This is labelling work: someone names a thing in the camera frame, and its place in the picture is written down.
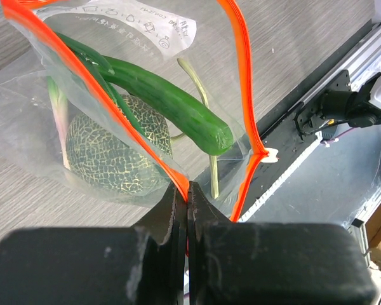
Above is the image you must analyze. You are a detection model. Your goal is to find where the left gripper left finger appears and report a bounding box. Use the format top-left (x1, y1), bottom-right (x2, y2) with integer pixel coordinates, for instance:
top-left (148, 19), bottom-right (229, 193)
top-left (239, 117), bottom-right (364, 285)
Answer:
top-left (0, 184), bottom-right (184, 304)

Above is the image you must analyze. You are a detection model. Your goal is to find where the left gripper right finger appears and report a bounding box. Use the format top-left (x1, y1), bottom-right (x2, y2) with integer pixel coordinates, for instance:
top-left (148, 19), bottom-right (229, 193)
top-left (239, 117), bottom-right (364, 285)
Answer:
top-left (187, 182), bottom-right (377, 304)

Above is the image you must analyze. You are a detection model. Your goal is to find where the green melon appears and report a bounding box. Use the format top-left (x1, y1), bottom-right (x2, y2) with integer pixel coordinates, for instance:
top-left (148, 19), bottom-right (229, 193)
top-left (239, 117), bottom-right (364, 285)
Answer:
top-left (66, 81), bottom-right (173, 195)

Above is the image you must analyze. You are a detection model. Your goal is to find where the green cucumber toy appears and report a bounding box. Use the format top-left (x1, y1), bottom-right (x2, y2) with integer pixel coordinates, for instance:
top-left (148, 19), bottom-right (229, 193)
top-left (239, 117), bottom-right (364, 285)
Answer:
top-left (100, 56), bottom-right (234, 156)

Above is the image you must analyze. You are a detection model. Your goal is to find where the clear zip top bag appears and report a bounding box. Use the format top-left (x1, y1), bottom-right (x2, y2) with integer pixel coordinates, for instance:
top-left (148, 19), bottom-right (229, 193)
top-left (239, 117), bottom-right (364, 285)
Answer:
top-left (0, 1), bottom-right (277, 222)

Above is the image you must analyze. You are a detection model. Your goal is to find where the green onion toy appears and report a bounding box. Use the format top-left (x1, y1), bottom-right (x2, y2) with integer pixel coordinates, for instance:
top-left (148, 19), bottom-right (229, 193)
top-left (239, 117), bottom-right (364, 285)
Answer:
top-left (47, 31), bottom-right (140, 169)

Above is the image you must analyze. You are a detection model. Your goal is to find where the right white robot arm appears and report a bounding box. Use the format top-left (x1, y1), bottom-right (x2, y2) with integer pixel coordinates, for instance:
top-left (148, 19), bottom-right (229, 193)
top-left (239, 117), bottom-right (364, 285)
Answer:
top-left (320, 72), bottom-right (381, 128)

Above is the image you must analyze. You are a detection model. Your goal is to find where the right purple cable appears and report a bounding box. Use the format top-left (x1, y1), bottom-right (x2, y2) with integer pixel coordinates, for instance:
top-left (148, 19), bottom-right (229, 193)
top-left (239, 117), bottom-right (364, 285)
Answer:
top-left (323, 125), bottom-right (369, 149)

